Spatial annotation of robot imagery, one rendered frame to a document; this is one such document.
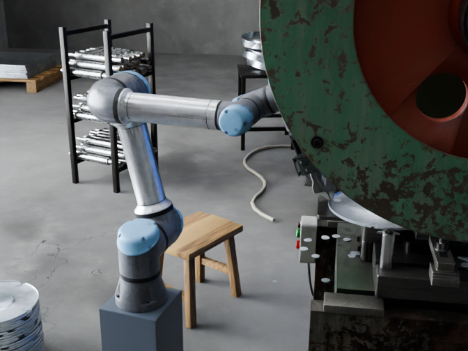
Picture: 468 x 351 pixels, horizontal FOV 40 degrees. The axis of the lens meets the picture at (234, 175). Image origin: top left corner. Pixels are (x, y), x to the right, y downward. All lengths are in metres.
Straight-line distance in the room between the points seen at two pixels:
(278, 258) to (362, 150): 1.99
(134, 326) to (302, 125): 0.93
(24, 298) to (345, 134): 1.57
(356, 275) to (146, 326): 0.60
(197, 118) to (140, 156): 0.31
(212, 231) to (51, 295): 0.77
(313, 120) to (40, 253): 2.31
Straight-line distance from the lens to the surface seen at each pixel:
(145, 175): 1.90
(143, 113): 1.69
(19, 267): 3.20
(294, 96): 1.17
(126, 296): 1.89
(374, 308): 1.57
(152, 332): 1.88
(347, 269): 1.72
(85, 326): 2.70
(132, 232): 1.84
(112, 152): 3.86
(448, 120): 1.28
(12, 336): 2.39
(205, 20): 8.43
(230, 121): 1.58
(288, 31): 1.15
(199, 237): 2.58
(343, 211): 1.70
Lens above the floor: 1.46
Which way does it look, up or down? 20 degrees down
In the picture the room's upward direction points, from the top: straight up
